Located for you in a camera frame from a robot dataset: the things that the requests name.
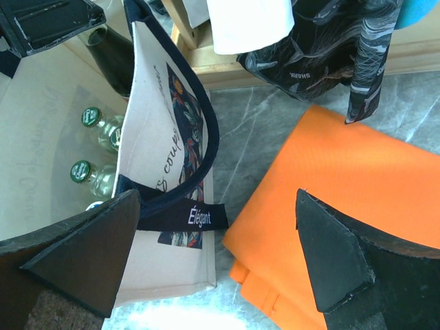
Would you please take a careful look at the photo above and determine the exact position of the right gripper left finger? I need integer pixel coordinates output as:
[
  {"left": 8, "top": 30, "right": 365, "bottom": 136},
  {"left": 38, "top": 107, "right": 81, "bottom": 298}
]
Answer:
[{"left": 1, "top": 190, "right": 140, "bottom": 329}]

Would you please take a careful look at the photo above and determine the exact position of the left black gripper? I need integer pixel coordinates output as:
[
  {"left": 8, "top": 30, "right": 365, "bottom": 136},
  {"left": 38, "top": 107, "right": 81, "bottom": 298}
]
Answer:
[{"left": 1, "top": 0, "right": 106, "bottom": 57}]

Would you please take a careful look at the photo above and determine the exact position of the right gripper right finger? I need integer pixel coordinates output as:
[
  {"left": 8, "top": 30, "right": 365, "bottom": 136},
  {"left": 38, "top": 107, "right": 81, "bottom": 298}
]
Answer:
[{"left": 296, "top": 190, "right": 439, "bottom": 329}]

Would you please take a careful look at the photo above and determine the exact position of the coca-cola glass bottle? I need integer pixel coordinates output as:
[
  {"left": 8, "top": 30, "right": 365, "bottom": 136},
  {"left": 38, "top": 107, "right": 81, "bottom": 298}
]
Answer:
[{"left": 78, "top": 24, "right": 135, "bottom": 100}]

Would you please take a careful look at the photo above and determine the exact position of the right blue-cap plastic bottle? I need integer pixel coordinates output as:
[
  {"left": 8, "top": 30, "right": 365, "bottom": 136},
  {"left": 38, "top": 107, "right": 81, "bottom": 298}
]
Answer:
[{"left": 86, "top": 201, "right": 103, "bottom": 211}]

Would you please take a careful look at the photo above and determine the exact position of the front clear chang bottle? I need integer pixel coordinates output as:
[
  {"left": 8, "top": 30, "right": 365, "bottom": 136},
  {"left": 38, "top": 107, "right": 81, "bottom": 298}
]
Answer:
[{"left": 69, "top": 159, "right": 116, "bottom": 201}]

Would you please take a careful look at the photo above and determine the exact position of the clear chang bottle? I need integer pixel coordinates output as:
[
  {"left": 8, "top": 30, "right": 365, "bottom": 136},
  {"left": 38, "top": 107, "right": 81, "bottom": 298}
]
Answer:
[
  {"left": 80, "top": 107, "right": 124, "bottom": 154},
  {"left": 69, "top": 159, "right": 116, "bottom": 201}
]

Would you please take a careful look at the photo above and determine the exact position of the folded orange cloth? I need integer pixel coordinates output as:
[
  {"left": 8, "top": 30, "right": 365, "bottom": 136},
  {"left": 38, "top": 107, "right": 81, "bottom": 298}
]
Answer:
[{"left": 223, "top": 106, "right": 439, "bottom": 329}]

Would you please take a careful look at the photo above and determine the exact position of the rear clear chang bottle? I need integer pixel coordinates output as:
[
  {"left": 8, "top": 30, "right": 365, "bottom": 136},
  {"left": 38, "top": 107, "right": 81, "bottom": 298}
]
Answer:
[{"left": 80, "top": 107, "right": 124, "bottom": 154}]

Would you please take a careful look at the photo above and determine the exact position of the dark green glass bottle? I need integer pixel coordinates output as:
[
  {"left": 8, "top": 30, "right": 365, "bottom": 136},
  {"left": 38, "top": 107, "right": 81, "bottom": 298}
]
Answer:
[{"left": 109, "top": 126, "right": 122, "bottom": 152}]

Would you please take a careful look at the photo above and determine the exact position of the white pleated garment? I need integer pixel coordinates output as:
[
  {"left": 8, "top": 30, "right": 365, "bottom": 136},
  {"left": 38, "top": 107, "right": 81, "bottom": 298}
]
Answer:
[{"left": 184, "top": 0, "right": 295, "bottom": 55}]

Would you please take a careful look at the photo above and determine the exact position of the dark shark print garment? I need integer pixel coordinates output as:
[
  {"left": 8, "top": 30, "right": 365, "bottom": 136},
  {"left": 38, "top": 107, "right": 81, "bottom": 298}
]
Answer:
[{"left": 236, "top": 1, "right": 403, "bottom": 124}]

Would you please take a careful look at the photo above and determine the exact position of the teal blue garment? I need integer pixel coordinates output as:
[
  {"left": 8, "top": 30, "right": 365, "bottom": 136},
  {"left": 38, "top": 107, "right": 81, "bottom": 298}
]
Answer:
[{"left": 395, "top": 0, "right": 439, "bottom": 30}]

